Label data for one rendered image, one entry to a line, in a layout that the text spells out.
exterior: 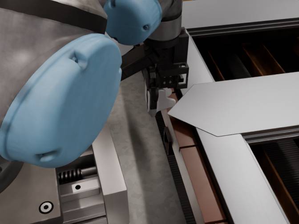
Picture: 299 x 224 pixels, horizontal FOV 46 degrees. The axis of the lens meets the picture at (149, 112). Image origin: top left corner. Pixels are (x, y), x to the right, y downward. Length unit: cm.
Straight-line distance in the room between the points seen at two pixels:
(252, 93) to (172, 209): 33
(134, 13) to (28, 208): 28
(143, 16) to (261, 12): 80
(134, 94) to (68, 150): 83
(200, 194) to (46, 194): 33
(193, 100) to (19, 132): 62
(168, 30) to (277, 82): 40
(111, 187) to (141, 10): 24
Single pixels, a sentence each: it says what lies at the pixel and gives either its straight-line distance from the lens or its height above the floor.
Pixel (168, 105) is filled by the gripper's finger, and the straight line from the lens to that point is 77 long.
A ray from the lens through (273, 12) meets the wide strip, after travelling 126.
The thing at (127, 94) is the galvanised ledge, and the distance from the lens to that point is 111.
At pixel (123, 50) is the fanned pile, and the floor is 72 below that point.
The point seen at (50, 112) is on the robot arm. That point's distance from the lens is 25.
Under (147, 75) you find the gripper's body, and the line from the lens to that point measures 70.
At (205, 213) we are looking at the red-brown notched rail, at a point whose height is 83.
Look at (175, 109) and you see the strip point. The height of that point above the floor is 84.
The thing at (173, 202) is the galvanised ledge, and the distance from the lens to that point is 85.
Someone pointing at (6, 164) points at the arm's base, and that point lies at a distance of 46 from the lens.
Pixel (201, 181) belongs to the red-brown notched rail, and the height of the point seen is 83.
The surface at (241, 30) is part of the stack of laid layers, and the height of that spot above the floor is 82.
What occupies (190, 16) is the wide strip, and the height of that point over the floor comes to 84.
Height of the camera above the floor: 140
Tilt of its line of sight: 43 degrees down
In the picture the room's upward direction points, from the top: straight up
